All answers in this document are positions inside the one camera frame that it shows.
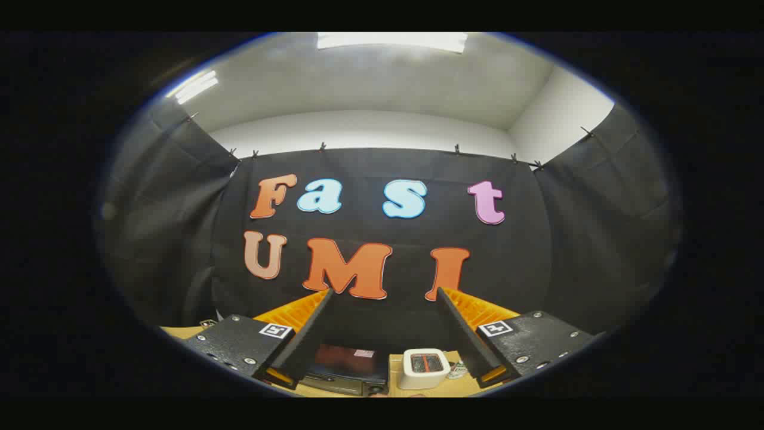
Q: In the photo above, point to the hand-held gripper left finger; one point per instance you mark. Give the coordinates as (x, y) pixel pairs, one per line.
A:
(301, 349)

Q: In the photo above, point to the long ceiling light panel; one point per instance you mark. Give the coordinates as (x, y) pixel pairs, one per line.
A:
(194, 86)

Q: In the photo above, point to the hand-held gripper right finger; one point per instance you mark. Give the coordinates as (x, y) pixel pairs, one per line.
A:
(462, 340)

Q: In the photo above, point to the black backdrop cloth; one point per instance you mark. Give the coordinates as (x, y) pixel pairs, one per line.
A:
(370, 227)

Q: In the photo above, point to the black toaster oven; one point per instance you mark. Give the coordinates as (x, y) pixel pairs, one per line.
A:
(340, 361)

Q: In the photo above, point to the white pop-up toaster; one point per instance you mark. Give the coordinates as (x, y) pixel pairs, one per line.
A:
(424, 376)

